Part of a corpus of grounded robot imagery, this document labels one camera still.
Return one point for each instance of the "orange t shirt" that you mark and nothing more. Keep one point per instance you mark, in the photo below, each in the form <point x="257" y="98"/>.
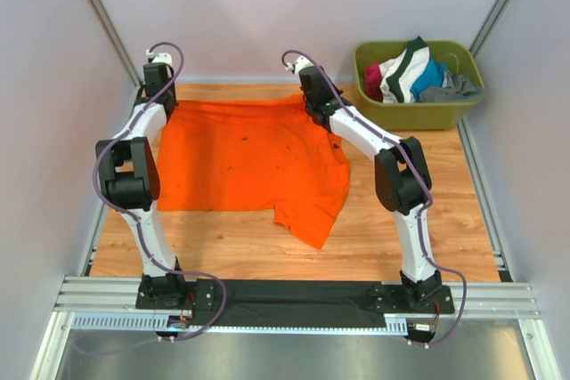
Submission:
<point x="254" y="155"/>

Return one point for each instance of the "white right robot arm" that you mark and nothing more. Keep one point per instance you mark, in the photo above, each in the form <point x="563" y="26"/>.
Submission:
<point x="402" y="185"/>

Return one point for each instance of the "grey shirt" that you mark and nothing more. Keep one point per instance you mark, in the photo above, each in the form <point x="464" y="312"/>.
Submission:
<point x="458" y="88"/>

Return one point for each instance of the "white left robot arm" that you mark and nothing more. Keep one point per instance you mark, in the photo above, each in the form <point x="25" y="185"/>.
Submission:
<point x="127" y="180"/>

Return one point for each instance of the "magenta shirt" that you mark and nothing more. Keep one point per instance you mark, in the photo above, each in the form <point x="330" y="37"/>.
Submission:
<point x="372" y="80"/>

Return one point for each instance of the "white and green shirt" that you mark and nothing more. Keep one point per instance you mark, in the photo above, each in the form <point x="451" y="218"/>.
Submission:
<point x="400" y="73"/>

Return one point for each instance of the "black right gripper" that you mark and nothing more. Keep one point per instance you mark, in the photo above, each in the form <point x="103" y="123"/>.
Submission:
<point x="334" y="94"/>

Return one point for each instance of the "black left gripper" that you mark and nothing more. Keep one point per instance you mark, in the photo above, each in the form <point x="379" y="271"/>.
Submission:
<point x="171" y="88"/>

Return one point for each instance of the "aluminium front rail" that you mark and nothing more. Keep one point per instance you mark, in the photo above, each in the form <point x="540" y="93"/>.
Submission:
<point x="485" y="300"/>

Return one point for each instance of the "olive green plastic bin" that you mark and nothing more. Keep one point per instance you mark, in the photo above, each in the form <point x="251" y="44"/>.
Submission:
<point x="414" y="116"/>

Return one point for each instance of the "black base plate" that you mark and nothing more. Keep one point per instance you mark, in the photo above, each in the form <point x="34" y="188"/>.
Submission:
<point x="294" y="304"/>

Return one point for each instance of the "left aluminium corner post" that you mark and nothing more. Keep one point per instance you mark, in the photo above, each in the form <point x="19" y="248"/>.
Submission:
<point x="104" y="20"/>

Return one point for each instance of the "blue shirt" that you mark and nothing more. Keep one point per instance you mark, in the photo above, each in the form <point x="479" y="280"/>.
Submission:
<point x="433" y="75"/>

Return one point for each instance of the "slotted cable duct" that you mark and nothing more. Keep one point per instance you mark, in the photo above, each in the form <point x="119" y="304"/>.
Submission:
<point x="168" y="324"/>

